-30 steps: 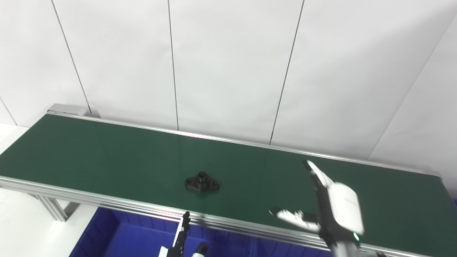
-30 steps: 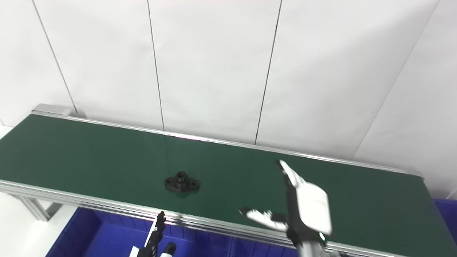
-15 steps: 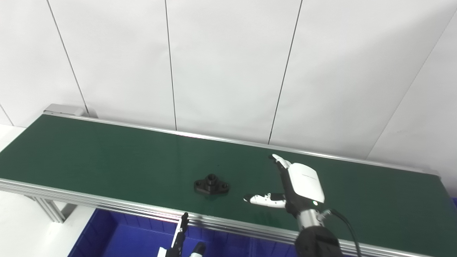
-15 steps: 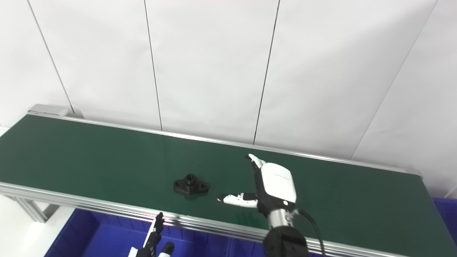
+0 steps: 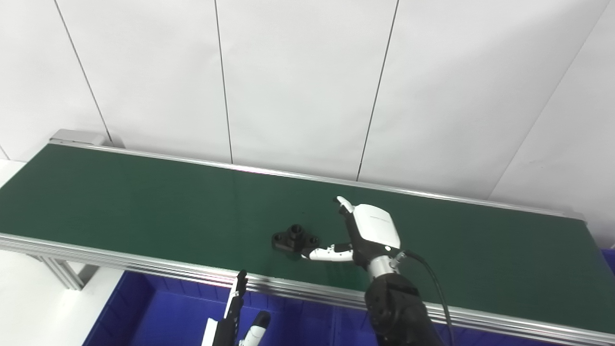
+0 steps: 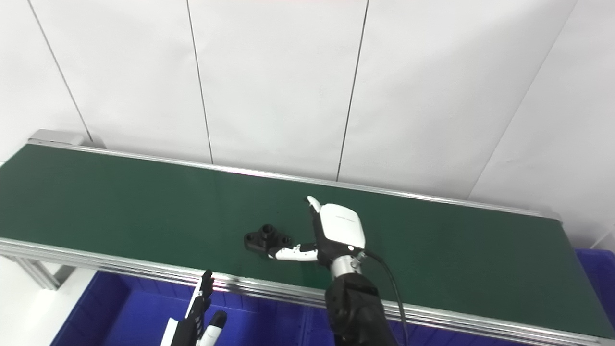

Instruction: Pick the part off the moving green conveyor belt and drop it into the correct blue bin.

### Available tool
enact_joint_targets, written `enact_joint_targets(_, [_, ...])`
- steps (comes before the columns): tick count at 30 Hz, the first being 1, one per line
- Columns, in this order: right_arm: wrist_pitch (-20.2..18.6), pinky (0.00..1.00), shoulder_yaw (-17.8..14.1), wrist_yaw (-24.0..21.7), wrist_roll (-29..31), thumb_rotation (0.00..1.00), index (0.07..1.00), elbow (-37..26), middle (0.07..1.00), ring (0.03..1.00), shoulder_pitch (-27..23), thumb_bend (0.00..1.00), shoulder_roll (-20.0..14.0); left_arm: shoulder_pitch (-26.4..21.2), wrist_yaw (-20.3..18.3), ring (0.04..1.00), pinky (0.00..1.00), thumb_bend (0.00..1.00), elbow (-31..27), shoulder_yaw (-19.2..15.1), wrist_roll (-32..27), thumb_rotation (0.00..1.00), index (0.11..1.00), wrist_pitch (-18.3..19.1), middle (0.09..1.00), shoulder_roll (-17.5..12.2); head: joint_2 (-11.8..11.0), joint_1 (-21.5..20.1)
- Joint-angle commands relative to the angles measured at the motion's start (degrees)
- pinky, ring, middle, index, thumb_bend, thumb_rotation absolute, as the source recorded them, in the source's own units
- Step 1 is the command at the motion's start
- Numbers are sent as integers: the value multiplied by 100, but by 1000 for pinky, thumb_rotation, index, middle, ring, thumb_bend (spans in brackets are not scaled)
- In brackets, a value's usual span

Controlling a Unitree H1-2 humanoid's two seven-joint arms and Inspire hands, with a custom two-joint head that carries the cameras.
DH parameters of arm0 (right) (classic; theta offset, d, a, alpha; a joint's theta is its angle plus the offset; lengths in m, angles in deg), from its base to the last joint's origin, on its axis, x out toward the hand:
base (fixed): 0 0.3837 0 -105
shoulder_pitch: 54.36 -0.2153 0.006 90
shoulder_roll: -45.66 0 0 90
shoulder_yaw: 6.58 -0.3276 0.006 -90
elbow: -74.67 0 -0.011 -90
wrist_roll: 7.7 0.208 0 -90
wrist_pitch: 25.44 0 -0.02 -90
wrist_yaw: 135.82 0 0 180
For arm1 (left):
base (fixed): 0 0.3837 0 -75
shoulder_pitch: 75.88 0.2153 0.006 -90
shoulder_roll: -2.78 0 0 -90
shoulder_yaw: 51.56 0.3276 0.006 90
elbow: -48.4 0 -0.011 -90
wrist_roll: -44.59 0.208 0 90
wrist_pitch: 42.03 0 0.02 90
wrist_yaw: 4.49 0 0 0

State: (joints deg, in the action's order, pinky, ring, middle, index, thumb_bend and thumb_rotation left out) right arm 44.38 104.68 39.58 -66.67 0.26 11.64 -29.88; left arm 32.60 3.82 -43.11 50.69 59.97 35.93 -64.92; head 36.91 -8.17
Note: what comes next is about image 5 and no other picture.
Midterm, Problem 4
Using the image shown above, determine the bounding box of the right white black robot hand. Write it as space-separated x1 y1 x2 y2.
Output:
302 196 402 268

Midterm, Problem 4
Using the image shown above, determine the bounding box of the green conveyor belt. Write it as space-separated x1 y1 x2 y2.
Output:
0 138 615 346
0 143 615 335

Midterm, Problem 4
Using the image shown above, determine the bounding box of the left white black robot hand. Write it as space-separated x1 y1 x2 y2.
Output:
202 270 272 346

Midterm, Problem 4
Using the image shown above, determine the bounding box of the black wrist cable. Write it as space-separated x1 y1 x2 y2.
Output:
396 249 456 346

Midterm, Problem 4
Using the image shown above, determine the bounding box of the black flanged machine part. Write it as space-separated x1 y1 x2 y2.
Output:
272 224 320 256

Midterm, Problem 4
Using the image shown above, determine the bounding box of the aluminium conveyor support leg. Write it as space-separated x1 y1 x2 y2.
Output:
28 254 100 291

